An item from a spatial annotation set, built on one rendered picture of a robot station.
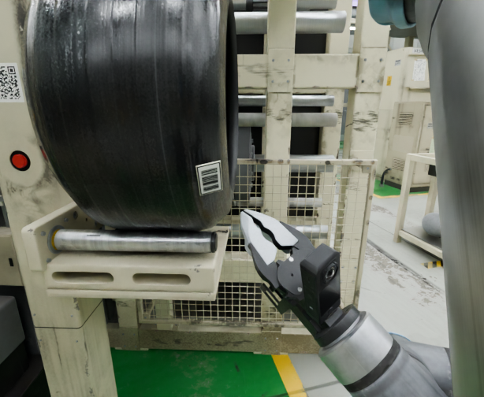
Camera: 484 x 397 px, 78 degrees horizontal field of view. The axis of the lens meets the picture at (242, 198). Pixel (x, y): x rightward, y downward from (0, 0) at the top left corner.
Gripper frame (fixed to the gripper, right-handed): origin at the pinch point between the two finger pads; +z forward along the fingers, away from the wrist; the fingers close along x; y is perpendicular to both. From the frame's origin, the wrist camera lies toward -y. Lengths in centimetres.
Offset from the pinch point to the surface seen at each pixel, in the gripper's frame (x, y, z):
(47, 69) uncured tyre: -13.2, -10.1, 30.0
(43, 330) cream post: -42, 53, 22
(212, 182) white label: -0.4, 1.2, 8.5
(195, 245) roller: -4.6, 18.7, 6.8
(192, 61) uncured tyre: 2.6, -13.3, 18.7
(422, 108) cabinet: 389, 197, 49
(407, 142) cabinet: 379, 242, 32
